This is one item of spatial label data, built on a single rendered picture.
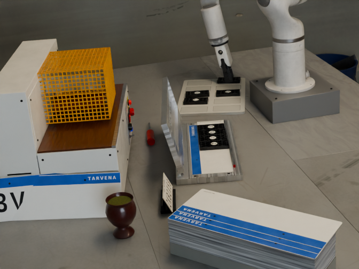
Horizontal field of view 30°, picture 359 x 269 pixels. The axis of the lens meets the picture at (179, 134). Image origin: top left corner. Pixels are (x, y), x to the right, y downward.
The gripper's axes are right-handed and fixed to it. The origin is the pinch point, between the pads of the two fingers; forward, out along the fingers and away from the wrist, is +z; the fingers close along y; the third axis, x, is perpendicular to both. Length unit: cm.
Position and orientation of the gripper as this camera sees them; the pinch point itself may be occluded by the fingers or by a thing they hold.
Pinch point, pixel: (228, 76)
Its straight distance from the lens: 292.1
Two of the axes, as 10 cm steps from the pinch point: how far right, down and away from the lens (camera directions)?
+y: 1.5, -4.1, 9.0
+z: 2.8, 8.9, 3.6
